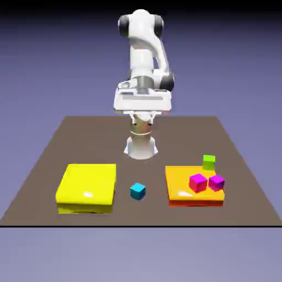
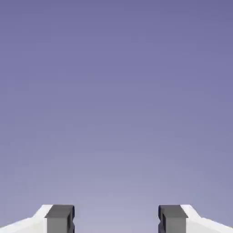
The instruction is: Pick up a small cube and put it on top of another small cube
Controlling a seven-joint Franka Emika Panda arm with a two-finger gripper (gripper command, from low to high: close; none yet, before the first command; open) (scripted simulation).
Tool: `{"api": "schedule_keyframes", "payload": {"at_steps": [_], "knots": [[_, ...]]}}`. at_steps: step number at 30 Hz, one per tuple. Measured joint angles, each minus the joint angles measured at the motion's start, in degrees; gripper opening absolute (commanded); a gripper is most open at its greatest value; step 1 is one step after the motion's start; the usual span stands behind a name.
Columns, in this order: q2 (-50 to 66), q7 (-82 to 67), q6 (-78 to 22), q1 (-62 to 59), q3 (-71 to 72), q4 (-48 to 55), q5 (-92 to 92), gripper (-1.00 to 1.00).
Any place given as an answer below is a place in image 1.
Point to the large yellow box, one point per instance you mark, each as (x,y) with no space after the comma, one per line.
(86,187)

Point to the small magenta cube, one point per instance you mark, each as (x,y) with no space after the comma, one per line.
(216,182)
(198,182)

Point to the large orange box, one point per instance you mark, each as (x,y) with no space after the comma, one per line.
(182,185)

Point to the small green cube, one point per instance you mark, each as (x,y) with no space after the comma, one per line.
(208,162)

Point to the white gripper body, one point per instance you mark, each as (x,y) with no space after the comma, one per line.
(142,100)

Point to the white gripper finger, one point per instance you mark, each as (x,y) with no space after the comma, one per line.
(133,118)
(151,118)

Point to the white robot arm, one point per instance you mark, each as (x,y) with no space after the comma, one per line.
(141,64)

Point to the small cyan cube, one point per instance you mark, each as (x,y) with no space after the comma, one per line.
(137,191)

